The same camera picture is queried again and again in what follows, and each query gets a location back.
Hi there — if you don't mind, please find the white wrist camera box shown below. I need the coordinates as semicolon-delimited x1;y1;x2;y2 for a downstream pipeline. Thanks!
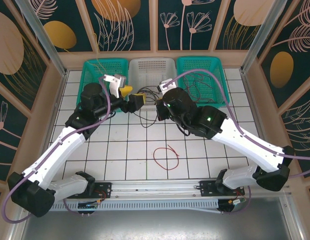
104;73;127;99
158;78;177;93

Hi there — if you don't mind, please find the white perforated plastic basket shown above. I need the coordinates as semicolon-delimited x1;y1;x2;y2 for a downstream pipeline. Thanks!
128;57;177;111

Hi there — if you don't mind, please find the small controller board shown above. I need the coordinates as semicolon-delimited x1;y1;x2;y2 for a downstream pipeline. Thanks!
228;198;247;207
78;201;99;210

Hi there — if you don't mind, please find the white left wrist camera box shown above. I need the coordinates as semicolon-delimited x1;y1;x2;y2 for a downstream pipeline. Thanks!
104;73;127;99

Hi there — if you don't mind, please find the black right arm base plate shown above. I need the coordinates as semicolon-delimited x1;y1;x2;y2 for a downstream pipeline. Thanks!
194;179;245;198

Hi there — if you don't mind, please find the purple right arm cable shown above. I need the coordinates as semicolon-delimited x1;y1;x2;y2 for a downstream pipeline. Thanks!
163;69;310;216

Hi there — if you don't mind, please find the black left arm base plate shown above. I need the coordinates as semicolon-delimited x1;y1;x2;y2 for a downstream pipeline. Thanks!
66;181;113;200

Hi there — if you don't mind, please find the teal perforated plastic basket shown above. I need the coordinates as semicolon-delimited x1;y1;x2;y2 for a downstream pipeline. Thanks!
76;58;130;108
176;56;230;108

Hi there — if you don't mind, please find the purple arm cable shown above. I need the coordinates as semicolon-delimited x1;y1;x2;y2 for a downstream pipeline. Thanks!
163;69;310;216
3;76;116;225

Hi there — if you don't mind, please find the thin red cable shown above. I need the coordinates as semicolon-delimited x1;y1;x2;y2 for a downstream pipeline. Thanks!
153;144;180;172
182;71;216;87
183;79;218;104

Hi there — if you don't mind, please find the grey slotted cable duct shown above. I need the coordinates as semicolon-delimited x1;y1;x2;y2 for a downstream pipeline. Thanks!
51;198;222;215

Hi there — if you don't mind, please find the grey metal sheet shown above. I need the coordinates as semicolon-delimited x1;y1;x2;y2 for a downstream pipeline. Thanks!
18;197;304;240

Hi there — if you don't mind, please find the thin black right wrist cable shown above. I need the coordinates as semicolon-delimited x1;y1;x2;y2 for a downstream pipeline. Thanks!
176;121;191;137

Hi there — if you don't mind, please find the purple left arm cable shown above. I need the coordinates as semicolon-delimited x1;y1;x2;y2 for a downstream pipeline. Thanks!
3;76;116;225

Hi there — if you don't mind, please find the aluminium frame post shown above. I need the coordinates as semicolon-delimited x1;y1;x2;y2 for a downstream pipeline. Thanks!
14;0;68;77
240;0;295;74

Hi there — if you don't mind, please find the aluminium mounting rail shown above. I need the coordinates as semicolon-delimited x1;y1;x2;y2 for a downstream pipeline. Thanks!
19;177;290;200

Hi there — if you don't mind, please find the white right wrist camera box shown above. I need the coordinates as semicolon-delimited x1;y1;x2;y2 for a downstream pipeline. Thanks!
158;78;177;93

